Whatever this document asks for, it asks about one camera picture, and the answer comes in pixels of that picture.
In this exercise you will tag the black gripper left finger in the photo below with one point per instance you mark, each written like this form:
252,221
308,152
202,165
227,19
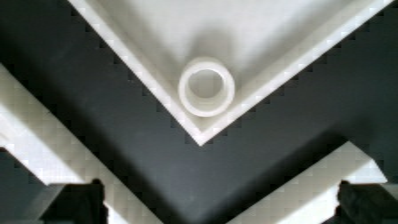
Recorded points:
77,207

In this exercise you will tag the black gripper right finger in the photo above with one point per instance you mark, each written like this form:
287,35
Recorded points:
369,204

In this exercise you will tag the white square tabletop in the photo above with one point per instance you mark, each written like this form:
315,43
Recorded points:
216,50

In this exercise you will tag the white U-shaped obstacle fixture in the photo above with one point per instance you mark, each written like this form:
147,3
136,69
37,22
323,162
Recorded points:
61,162

